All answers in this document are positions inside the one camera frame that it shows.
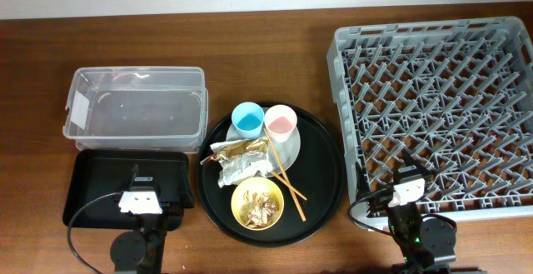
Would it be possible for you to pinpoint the wooden chopstick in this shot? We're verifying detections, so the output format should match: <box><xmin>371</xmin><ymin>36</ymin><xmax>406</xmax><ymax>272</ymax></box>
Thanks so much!
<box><xmin>271</xmin><ymin>171</ymin><xmax>307</xmax><ymax>201</ymax></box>
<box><xmin>263</xmin><ymin>128</ymin><xmax>306</xmax><ymax>222</ymax></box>

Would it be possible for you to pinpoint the pink cup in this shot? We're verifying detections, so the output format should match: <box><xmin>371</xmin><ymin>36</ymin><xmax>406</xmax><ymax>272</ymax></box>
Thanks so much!
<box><xmin>264</xmin><ymin>104</ymin><xmax>297</xmax><ymax>142</ymax></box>

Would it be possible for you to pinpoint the blue cup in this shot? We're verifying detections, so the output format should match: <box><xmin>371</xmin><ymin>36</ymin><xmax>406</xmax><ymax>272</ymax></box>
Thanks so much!
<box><xmin>232</xmin><ymin>102</ymin><xmax>265</xmax><ymax>139</ymax></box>

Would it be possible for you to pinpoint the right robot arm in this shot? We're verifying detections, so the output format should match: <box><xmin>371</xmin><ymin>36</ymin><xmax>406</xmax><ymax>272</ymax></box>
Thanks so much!
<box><xmin>386</xmin><ymin>150</ymin><xmax>457</xmax><ymax>274</ymax></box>

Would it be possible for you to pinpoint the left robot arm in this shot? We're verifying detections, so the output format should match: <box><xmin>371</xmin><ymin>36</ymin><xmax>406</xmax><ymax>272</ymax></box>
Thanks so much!
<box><xmin>110</xmin><ymin>165</ymin><xmax>167</xmax><ymax>274</ymax></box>

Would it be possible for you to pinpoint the clear plastic bin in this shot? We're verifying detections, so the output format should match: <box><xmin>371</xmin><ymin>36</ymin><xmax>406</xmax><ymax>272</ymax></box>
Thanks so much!
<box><xmin>62</xmin><ymin>66</ymin><xmax>208</xmax><ymax>154</ymax></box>

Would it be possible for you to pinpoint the grey plate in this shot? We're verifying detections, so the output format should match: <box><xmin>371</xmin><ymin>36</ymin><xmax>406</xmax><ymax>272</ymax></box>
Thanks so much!
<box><xmin>225</xmin><ymin>107</ymin><xmax>301</xmax><ymax>178</ymax></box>

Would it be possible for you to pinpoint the black rectangular tray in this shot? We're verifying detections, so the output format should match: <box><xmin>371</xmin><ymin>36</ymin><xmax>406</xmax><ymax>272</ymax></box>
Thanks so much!
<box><xmin>62</xmin><ymin>149</ymin><xmax>195</xmax><ymax>231</ymax></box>

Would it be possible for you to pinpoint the yellow bowl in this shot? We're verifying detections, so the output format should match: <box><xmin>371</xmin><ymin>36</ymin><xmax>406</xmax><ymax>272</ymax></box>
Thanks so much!
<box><xmin>231</xmin><ymin>177</ymin><xmax>285</xmax><ymax>231</ymax></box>

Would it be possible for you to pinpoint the grey dishwasher rack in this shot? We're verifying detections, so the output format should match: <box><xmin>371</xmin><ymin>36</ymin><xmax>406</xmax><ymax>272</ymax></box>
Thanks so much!
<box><xmin>326</xmin><ymin>17</ymin><xmax>532</xmax><ymax>229</ymax></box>

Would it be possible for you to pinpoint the white napkin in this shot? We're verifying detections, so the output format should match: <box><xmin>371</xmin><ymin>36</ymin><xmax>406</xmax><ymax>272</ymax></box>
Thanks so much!
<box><xmin>217</xmin><ymin>143</ymin><xmax>274</xmax><ymax>188</ymax></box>

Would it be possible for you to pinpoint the food scraps and rice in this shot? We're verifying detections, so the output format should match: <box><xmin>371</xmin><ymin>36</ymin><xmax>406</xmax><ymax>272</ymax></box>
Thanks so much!
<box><xmin>240</xmin><ymin>191</ymin><xmax>280</xmax><ymax>229</ymax></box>

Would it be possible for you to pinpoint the round black serving tray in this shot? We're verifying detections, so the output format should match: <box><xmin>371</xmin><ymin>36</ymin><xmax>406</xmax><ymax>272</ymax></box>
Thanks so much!
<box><xmin>196</xmin><ymin>107</ymin><xmax>346</xmax><ymax>247</ymax></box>

